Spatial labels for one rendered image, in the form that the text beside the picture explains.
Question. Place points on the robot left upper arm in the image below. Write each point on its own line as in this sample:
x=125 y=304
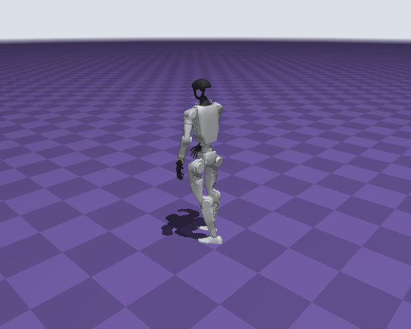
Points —
x=189 y=116

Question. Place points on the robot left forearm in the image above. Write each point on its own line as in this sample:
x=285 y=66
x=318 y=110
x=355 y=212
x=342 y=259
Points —
x=182 y=151

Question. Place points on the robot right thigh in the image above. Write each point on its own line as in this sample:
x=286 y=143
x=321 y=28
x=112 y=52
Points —
x=210 y=177

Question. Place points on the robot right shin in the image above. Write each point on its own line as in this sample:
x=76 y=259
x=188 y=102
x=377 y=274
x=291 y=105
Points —
x=216 y=207

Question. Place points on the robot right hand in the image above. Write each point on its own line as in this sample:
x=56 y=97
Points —
x=196 y=148

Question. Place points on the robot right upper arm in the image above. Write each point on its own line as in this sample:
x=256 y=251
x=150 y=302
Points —
x=220 y=107

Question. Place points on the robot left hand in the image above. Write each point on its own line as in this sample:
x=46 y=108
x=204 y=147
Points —
x=178 y=169

